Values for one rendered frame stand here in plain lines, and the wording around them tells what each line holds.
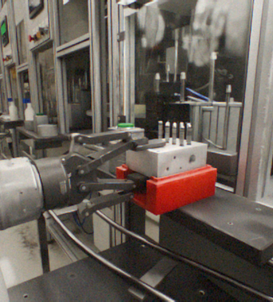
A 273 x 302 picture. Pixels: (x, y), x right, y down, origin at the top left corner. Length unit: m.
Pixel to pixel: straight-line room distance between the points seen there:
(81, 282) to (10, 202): 0.38
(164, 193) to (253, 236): 0.14
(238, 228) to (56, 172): 0.28
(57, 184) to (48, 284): 0.37
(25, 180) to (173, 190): 0.24
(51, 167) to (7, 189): 0.06
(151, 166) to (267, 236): 0.20
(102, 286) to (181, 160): 0.35
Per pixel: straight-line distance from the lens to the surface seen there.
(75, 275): 0.68
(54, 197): 0.35
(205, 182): 0.49
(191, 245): 0.93
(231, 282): 0.47
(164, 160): 0.42
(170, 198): 0.43
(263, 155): 0.51
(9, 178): 0.33
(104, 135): 0.39
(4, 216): 0.34
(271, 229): 0.44
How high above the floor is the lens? 1.10
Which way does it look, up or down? 13 degrees down
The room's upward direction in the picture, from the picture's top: straight up
